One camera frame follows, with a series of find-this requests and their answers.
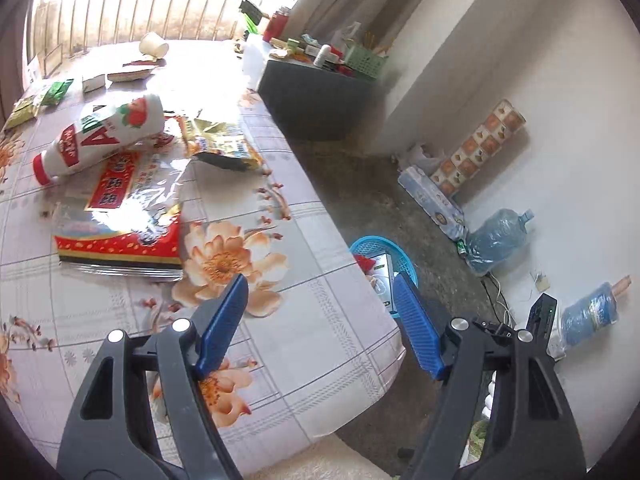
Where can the blue wrapped roll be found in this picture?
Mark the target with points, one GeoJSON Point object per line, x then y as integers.
{"type": "Point", "coordinates": [590, 310]}

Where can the brown snack packet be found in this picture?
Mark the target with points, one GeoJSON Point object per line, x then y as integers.
{"type": "Point", "coordinates": [140, 62]}

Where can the green plastic basket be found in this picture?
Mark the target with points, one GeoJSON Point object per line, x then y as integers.
{"type": "Point", "coordinates": [365, 62]}

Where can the bright green snack packet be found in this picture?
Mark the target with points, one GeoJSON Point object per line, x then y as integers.
{"type": "Point", "coordinates": [56, 92]}

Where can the metal balcony railing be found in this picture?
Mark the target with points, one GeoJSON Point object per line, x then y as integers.
{"type": "Point", "coordinates": [102, 15]}

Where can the light green snack packet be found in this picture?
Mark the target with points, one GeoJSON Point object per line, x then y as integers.
{"type": "Point", "coordinates": [22, 112]}

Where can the black device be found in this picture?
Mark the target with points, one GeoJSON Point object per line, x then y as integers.
{"type": "Point", "coordinates": [542, 320]}

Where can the crumpled white plastic bag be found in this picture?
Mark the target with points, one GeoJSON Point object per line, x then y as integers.
{"type": "Point", "coordinates": [417, 157]}

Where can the black and white box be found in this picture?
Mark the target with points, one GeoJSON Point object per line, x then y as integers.
{"type": "Point", "coordinates": [382, 280]}

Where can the clear water jug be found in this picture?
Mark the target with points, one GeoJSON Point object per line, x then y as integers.
{"type": "Point", "coordinates": [500, 240]}

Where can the white fleece clothing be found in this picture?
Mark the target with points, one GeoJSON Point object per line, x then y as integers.
{"type": "Point", "coordinates": [310, 460]}

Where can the blue plastic basket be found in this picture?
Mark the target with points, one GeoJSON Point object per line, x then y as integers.
{"type": "Point", "coordinates": [385, 244]}

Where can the red foil packet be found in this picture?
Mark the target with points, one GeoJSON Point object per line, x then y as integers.
{"type": "Point", "coordinates": [120, 245]}

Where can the strawberry milk bottle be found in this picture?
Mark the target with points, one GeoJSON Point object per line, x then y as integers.
{"type": "Point", "coordinates": [100, 135]}

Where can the red thermos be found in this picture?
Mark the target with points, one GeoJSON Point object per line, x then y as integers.
{"type": "Point", "coordinates": [275, 27]}

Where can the crumpled beige paper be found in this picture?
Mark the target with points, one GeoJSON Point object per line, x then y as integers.
{"type": "Point", "coordinates": [280, 54]}

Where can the red wrapper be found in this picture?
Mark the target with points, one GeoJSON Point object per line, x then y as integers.
{"type": "Point", "coordinates": [362, 263]}

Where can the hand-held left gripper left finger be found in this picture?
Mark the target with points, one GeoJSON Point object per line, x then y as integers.
{"type": "Point", "coordinates": [222, 320]}

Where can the small beige white box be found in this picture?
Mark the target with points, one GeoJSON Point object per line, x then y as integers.
{"type": "Point", "coordinates": [93, 83]}

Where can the small green white box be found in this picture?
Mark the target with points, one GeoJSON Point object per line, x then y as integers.
{"type": "Point", "coordinates": [295, 46]}

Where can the white paper cup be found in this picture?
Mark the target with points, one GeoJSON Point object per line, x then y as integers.
{"type": "Point", "coordinates": [154, 44]}

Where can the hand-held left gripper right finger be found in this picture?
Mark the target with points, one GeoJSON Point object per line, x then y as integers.
{"type": "Point", "coordinates": [417, 330]}

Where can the tan flat packet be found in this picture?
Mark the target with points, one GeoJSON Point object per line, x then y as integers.
{"type": "Point", "coordinates": [130, 73]}

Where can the blue white wrapped pack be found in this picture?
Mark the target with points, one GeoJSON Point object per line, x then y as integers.
{"type": "Point", "coordinates": [430, 195]}

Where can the black rectangular board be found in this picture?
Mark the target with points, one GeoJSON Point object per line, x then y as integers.
{"type": "Point", "coordinates": [250, 10]}

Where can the yellow snack packet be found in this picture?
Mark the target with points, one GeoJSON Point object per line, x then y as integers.
{"type": "Point", "coordinates": [220, 145]}

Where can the grey cabinet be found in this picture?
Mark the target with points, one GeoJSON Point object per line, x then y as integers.
{"type": "Point", "coordinates": [310, 105]}

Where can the white plastic bottle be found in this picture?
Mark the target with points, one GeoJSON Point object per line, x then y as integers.
{"type": "Point", "coordinates": [322, 56]}

